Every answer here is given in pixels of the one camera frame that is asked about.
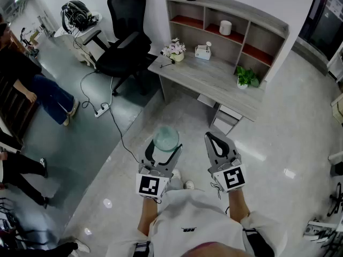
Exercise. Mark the person's white shirt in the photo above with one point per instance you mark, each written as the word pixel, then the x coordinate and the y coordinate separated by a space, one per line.
pixel 193 218

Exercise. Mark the black office chair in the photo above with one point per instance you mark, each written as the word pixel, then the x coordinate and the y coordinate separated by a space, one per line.
pixel 126 49

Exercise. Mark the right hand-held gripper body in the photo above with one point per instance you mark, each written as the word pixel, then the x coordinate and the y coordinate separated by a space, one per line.
pixel 231 178

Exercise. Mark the black metal frame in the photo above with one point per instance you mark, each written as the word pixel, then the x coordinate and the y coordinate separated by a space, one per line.
pixel 16 231

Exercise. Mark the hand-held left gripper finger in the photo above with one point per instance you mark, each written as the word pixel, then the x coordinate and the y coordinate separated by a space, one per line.
pixel 147 157
pixel 174 159

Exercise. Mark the white tissue box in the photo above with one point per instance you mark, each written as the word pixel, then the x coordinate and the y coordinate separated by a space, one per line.
pixel 202 53

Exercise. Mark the person's left shoe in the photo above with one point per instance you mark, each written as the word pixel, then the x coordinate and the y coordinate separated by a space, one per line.
pixel 176 173

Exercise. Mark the white cabinet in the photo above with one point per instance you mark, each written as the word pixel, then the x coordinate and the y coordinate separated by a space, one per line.
pixel 336 66

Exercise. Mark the white power strip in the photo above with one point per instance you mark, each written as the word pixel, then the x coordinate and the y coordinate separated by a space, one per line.
pixel 101 110

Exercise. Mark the person's right shoe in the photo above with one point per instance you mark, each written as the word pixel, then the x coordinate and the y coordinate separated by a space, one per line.
pixel 189 185

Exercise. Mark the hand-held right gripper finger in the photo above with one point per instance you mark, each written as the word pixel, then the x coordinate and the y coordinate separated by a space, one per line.
pixel 231 149
pixel 211 154

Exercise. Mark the person's right forearm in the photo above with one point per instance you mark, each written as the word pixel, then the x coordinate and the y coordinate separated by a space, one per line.
pixel 238 206

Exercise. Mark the white cylinder canister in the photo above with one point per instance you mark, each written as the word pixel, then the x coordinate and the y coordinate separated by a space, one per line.
pixel 225 28

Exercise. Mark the grey wooden desk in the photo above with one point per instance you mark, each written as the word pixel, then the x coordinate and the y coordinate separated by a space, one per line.
pixel 209 76

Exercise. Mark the person's grey trousers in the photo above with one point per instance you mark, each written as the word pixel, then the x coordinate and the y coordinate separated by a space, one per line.
pixel 175 183

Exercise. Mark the person's shoe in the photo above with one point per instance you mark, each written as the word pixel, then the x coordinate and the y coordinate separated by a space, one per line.
pixel 176 173
pixel 189 185

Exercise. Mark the pink flowers in pot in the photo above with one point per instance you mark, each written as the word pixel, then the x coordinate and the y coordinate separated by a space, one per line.
pixel 175 51

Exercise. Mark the grey device on floor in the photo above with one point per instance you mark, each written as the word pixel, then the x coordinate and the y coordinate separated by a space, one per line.
pixel 316 231

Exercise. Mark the black tripod stand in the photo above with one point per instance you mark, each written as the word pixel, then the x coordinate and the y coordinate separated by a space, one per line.
pixel 337 199

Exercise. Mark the black helmet headset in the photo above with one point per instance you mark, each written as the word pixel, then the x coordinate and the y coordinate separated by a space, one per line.
pixel 77 13

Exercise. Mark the person's left forearm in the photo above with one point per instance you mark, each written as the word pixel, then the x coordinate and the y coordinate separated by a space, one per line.
pixel 148 215

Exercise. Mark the beige box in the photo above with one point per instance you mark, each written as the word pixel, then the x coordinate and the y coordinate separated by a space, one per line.
pixel 338 108

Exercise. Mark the grey desk with shelf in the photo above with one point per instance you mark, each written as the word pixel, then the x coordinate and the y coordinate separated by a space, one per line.
pixel 227 47

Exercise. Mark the white round table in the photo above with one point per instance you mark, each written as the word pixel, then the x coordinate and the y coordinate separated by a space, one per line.
pixel 88 29

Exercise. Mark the brown wooden bench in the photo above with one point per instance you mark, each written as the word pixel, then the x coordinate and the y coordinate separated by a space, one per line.
pixel 13 111

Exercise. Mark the green glass cup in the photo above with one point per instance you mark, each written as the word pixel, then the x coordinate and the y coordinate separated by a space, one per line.
pixel 166 139

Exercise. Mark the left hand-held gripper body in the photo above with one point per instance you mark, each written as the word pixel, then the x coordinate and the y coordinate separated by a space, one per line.
pixel 152 183

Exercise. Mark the green plant in white pot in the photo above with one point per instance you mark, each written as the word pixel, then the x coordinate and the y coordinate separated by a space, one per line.
pixel 245 78

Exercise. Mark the dark glass door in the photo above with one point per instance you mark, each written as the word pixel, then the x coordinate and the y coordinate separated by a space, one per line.
pixel 321 20

